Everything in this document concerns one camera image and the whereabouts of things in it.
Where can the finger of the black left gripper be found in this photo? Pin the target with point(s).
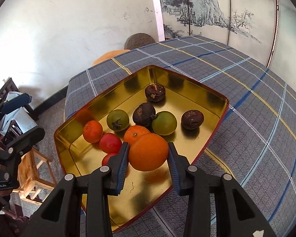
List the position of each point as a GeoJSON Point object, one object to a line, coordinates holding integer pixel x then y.
{"type": "Point", "coordinates": [11, 158]}
{"type": "Point", "coordinates": [7, 107]}

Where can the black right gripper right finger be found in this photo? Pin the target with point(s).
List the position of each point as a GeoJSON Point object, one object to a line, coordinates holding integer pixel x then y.
{"type": "Point", "coordinates": [236, 213]}

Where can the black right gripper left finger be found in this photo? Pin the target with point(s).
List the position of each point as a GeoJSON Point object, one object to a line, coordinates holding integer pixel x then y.
{"type": "Point", "coordinates": [60, 214]}

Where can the large orange fruit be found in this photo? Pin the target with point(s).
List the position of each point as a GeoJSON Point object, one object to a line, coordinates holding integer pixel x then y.
{"type": "Point", "coordinates": [148, 153]}

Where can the dark brown passion fruit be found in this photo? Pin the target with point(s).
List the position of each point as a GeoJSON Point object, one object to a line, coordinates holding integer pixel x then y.
{"type": "Point", "coordinates": [144, 114]}
{"type": "Point", "coordinates": [155, 92]}
{"type": "Point", "coordinates": [192, 119]}

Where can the wooden stool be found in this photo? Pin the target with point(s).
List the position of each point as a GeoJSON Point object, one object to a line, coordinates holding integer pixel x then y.
{"type": "Point", "coordinates": [31, 184]}

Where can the red tomato fruit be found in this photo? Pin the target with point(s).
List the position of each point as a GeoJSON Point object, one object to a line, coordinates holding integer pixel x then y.
{"type": "Point", "coordinates": [110, 143]}

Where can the blue plaid tablecloth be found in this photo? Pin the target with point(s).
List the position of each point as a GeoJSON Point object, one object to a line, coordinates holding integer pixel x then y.
{"type": "Point", "coordinates": [256, 141]}

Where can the orange tangerine left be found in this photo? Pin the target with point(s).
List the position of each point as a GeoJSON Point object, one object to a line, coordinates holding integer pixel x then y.
{"type": "Point", "coordinates": [92, 131]}

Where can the orange tangerine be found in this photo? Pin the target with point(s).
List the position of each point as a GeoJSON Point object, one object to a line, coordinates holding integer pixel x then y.
{"type": "Point", "coordinates": [92, 131]}
{"type": "Point", "coordinates": [133, 133]}

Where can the orange tangerine right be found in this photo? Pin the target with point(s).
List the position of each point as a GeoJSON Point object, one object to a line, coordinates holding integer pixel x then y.
{"type": "Point", "coordinates": [133, 133]}

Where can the green fruit with stem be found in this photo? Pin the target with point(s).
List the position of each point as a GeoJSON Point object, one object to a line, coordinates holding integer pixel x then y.
{"type": "Point", "coordinates": [117, 120]}

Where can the red gold tin box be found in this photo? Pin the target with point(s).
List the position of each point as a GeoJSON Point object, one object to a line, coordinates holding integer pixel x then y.
{"type": "Point", "coordinates": [183, 93]}

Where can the green round fruit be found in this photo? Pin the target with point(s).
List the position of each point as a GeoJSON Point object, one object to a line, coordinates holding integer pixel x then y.
{"type": "Point", "coordinates": [165, 123]}

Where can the orange plastic stool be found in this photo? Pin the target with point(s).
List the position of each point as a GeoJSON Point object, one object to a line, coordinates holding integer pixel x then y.
{"type": "Point", "coordinates": [109, 55]}

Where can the dark brown passion fruit back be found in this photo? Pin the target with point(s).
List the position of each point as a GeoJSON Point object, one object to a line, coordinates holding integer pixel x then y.
{"type": "Point", "coordinates": [155, 92]}

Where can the round grey millstone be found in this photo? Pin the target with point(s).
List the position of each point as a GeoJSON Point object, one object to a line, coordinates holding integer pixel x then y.
{"type": "Point", "coordinates": [138, 40]}

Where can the painted landscape folding screen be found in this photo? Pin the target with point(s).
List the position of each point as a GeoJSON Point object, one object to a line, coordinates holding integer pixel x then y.
{"type": "Point", "coordinates": [265, 30]}

